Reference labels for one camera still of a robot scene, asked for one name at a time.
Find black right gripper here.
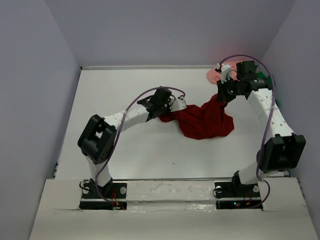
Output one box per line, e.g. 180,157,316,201
216,76,244,104

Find dark red t shirt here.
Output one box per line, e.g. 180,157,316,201
158,94,235,140

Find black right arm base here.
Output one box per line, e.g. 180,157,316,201
212,181,263,210

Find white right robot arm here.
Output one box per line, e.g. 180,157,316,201
215,60,306,196

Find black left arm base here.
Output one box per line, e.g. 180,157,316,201
79,179,128,211

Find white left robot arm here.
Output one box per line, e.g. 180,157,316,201
77,86,175,198

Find pink crumpled t shirt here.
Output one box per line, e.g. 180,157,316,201
206,60,241,85

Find green crumpled t shirt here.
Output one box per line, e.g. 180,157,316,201
257,71,276,94

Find white front cover board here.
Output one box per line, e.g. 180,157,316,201
30,177,317,240

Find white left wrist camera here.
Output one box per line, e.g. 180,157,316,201
169,96,187,112

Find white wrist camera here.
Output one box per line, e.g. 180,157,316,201
215,63,232,84
169,96,187,112

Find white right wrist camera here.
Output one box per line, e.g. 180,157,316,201
215,63,232,84

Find aluminium front rail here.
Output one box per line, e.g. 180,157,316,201
113,177,232,182

